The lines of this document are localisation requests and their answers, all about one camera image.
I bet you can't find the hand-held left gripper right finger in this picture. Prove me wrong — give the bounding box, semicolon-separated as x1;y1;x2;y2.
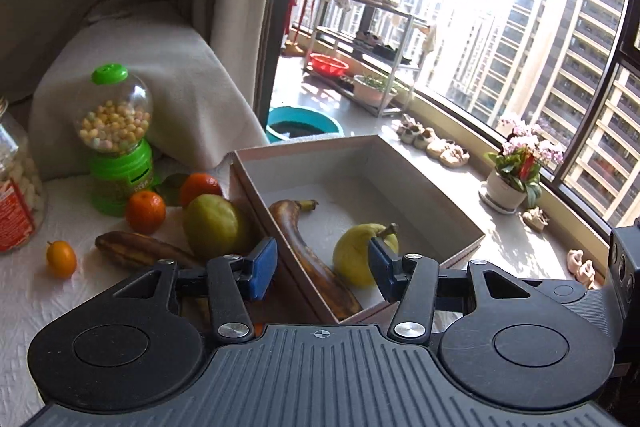
367;237;543;342

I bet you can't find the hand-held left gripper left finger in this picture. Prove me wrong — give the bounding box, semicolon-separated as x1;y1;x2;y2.
112;237;278;344

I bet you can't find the green pear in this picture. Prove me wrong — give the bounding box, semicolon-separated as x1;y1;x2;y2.
182;194;253;263

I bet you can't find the cardboard box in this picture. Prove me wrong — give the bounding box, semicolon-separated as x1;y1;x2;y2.
229;134;487;325

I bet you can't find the yellow pear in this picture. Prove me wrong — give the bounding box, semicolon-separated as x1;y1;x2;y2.
332;223;401;289

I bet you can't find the brown overripe banana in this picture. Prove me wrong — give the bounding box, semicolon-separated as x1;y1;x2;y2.
269;199;363;320
95;231;203;272

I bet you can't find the tangerine with leaf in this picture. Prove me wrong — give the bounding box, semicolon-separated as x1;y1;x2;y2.
154;173;223;208

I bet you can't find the small beige figurine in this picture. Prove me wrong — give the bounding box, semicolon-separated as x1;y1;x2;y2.
521;208;549;233

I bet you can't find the small beige shoe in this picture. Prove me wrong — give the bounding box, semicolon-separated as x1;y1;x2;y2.
398;115;422;140
412;127;439;152
427;139;454;162
444;144;471;168

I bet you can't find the potted pink flower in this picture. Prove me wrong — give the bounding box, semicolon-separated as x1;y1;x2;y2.
478;114;565;214

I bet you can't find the teal basin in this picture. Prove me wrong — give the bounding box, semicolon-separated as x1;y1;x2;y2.
265;106;344;144

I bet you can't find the green candy dispenser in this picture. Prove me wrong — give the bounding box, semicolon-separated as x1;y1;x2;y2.
74;64;156;217

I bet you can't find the metal shoe rack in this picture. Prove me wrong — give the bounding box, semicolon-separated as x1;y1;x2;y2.
301;0;431;118

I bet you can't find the white planter with greens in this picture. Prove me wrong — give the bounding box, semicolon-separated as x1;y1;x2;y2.
352;74;398;108

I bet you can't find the kumquat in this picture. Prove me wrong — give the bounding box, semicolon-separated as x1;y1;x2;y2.
46;241;78;279

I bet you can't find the red basin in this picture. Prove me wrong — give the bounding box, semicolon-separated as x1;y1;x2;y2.
307;53;350;78

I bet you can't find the beige cushion cover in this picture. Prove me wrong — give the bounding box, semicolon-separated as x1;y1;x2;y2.
27;0;268;182

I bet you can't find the mop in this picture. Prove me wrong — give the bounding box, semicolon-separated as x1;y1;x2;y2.
280;0;306;58

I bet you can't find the high-rise building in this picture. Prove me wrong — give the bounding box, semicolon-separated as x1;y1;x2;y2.
447;0;636;168

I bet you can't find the white textured tablecloth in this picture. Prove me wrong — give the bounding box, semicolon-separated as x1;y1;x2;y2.
0;147;473;427

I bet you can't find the glass jar red label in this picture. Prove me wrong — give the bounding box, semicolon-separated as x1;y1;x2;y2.
0;97;48;254

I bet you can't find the grey curtain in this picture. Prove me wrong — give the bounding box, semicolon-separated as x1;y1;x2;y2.
192;0;301;138

